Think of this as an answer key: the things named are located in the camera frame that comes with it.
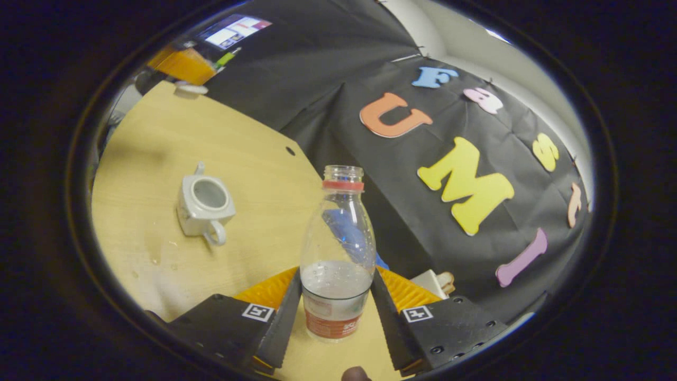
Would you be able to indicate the blue towel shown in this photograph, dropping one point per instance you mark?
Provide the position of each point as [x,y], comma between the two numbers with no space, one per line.
[382,262]

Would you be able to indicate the clear plastic water bottle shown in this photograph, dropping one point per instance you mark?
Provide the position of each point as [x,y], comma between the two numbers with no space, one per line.
[337,296]

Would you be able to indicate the bread slice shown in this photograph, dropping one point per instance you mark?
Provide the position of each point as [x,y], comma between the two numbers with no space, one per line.
[447,283]

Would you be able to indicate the white toaster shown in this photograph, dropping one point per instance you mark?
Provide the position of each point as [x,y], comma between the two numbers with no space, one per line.
[423,280]

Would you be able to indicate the black backdrop cloth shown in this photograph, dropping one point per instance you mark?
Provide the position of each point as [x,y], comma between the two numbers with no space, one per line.
[317,69]

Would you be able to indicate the computer monitor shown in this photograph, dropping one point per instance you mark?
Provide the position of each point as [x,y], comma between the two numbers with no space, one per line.
[235,30]

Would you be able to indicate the green bottle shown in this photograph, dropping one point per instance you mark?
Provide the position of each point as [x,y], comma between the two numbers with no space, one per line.
[227,58]

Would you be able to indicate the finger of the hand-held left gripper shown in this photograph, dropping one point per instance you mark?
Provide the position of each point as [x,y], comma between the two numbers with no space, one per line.
[185,66]

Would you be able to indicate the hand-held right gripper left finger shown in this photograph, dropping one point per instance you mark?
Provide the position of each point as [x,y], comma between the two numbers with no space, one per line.
[282,323]

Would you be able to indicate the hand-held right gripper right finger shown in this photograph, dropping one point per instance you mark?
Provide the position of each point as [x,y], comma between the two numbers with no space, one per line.
[392,323]

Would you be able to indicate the white ceramic teacup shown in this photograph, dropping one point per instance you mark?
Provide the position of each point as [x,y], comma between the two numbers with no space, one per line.
[198,222]

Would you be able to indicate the ceiling light panel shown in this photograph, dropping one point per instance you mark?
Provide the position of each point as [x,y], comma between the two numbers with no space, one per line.
[497,35]

